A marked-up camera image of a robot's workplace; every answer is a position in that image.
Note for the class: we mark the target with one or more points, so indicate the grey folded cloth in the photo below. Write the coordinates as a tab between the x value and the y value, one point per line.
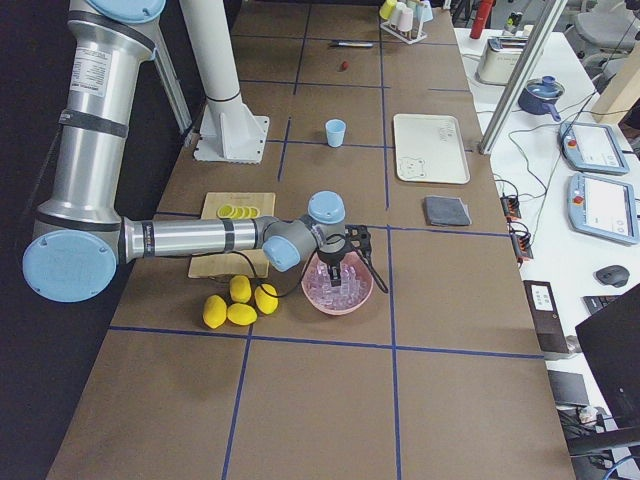
446	211

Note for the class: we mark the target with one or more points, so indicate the white toaster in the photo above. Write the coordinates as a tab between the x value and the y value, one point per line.
499	58

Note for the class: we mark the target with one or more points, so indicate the yellow-green cup on rack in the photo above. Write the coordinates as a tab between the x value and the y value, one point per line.
386	9

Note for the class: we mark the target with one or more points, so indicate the white cup rack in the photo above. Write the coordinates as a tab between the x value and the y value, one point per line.
413	36

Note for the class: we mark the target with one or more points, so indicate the yellow lemon far left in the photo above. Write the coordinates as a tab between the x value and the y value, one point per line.
214	311

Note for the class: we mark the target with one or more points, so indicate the black monitor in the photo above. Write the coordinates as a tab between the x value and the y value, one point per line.
609	340

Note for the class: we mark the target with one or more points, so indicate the teach pendant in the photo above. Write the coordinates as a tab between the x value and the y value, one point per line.
590	147
604	208

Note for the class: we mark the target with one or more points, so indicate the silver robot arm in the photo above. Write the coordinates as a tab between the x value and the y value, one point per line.
79	238

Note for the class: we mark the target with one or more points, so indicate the yellow lemon back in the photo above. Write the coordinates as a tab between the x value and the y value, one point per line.
240	289

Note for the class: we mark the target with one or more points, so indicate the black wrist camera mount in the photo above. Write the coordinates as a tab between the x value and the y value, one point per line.
358	239

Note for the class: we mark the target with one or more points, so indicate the blue pot with lid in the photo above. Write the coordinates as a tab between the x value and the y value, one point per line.
539	97

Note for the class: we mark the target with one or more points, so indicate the light blue plastic cup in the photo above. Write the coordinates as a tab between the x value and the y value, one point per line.
335	130

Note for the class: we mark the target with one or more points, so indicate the yellow lemon slices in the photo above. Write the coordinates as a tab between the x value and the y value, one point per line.
237	212

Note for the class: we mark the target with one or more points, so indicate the yellow lemon right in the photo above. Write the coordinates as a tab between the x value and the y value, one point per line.
266	298

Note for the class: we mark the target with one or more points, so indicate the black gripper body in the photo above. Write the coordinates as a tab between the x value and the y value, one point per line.
334	258

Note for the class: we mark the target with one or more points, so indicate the black computer mouse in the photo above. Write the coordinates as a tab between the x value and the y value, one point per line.
616	276

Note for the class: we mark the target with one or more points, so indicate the near teach pendant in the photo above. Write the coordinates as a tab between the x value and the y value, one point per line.
604	208

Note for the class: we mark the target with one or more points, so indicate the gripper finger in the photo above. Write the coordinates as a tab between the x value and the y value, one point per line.
335	275

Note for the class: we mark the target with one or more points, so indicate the yellow lemon front middle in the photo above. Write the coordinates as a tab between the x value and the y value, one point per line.
241	314

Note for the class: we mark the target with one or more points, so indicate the wooden cutting board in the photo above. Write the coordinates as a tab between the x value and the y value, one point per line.
239	255

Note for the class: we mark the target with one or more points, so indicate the far teach pendant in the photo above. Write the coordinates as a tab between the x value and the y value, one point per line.
590	147

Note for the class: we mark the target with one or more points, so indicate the cream bear tray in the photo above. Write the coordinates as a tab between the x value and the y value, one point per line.
429	149

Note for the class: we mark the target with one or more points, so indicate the aluminium frame post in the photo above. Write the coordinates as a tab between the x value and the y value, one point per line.
522	72

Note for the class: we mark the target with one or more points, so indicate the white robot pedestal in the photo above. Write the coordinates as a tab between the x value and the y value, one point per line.
229	131

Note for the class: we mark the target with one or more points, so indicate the pink bowl of ice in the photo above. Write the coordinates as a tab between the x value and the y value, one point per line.
354	290

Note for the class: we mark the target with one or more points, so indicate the pink cup on rack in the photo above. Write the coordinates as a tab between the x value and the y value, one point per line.
402	18

